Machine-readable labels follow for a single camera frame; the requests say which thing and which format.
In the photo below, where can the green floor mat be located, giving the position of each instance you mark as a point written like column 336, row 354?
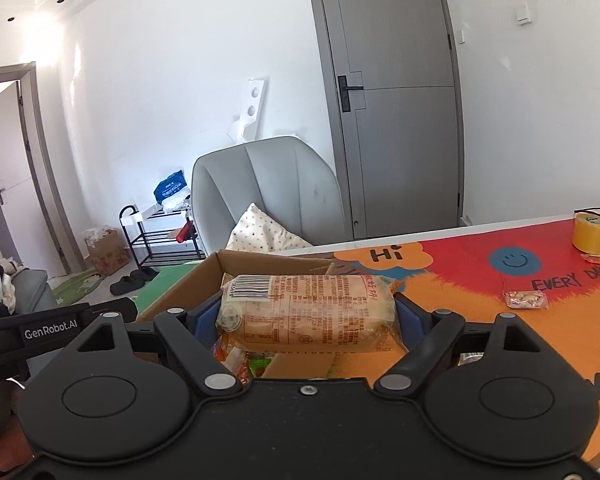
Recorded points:
column 165, row 285

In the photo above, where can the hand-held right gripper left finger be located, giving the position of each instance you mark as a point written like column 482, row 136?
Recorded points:
column 205, row 321

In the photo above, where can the dotted white pillow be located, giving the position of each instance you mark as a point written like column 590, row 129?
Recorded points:
column 265, row 232

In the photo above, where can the dark slippers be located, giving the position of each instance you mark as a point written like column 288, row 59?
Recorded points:
column 132, row 282

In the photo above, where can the colourful printed table mat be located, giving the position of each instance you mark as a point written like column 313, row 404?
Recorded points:
column 480, row 280

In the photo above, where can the white foam piece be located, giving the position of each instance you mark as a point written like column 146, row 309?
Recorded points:
column 250, row 110

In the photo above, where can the orange snack packet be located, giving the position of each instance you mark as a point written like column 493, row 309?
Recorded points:
column 230, row 357

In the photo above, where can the yellow tape roll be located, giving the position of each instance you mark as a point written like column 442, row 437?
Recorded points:
column 591, row 234

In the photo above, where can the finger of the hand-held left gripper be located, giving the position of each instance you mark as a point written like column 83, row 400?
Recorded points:
column 115, row 307

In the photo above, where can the open grey side door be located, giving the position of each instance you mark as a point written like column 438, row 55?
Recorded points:
column 20, row 170

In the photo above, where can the grey sofa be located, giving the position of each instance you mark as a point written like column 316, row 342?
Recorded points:
column 30, row 295

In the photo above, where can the cardboard box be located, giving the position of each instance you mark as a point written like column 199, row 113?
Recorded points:
column 260, row 262

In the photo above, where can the brown floor carton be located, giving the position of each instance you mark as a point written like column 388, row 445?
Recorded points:
column 107, row 252

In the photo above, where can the grey chair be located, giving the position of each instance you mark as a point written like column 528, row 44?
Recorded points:
column 265, row 185

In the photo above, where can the black shoe rack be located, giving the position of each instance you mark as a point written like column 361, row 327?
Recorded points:
column 150, row 235

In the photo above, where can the blue plastic bag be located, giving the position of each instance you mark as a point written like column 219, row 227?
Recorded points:
column 170, row 187

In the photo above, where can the small white wall switch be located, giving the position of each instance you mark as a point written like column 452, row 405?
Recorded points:
column 461, row 36

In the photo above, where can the small peanut bar packet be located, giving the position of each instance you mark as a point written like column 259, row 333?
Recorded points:
column 526, row 299

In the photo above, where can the large orange biscuit packet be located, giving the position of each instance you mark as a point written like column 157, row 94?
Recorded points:
column 305, row 312

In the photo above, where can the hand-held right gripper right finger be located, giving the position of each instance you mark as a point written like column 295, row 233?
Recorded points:
column 407, row 321

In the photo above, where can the person's left hand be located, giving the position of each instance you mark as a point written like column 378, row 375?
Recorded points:
column 10, row 460

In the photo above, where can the white plastic bag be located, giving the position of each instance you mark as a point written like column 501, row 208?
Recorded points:
column 176, row 201

